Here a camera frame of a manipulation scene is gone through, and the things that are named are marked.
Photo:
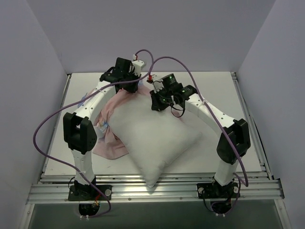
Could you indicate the aluminium table edge rail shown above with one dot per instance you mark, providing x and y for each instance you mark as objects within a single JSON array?
[
  {"x": 254, "y": 134},
  {"x": 53, "y": 121}
]

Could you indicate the aluminium front rail frame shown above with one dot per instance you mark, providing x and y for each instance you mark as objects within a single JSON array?
[{"x": 169, "y": 188}]

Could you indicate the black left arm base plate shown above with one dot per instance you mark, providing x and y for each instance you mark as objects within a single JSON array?
[{"x": 87, "y": 192}]

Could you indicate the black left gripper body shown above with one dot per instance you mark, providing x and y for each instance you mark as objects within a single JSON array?
[{"x": 128, "y": 86}]

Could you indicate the white pillow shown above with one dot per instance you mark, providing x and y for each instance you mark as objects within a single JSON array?
[{"x": 153, "y": 139}]

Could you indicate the blue printed pillowcase pink inside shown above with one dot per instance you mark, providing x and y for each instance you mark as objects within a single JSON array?
[{"x": 109, "y": 145}]

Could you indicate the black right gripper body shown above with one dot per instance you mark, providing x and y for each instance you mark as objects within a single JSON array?
[{"x": 156, "y": 103}]

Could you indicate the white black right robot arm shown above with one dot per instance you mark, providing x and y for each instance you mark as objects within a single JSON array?
[{"x": 234, "y": 136}]

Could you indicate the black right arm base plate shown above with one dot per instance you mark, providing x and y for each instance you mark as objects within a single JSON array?
[{"x": 216, "y": 191}]

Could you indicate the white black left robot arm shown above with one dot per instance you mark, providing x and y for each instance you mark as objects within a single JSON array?
[{"x": 78, "y": 128}]

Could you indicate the aluminium table edge rail left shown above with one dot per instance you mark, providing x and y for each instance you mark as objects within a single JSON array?
[{"x": 53, "y": 121}]

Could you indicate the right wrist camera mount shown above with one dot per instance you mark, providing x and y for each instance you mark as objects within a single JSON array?
[{"x": 156, "y": 82}]

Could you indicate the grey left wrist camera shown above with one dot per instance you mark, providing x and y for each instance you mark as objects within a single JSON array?
[{"x": 137, "y": 65}]

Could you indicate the aluminium table edge rail right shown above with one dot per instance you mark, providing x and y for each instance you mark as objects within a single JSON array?
[{"x": 254, "y": 134}]

